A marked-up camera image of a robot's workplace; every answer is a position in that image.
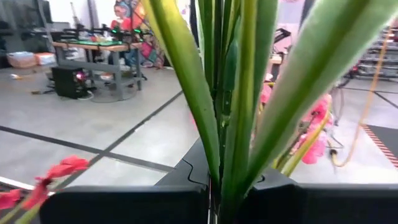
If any yellow cord with black plug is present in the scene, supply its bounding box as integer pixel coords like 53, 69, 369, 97
329, 27, 393, 168

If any wooden work table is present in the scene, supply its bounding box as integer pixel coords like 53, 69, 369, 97
51, 27, 146, 102

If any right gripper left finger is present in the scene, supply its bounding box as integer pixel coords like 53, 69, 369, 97
39, 138, 210, 224

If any pink artificial flower bunch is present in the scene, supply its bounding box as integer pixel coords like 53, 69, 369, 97
141, 0, 398, 224

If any black mat with striped edge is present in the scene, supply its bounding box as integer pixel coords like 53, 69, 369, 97
360, 123, 398, 169

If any translucent plastic bin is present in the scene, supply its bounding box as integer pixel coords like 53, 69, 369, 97
34, 52, 57, 67
6, 51, 37, 69

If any black computer box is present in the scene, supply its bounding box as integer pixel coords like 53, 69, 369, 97
51, 65, 91, 100

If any metal shelving rack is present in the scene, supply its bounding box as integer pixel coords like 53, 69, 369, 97
357, 26, 398, 79

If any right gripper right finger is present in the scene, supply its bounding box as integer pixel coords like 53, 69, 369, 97
239, 167, 398, 224

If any colourful patterned curtain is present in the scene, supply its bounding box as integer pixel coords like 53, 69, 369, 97
110, 0, 165, 68

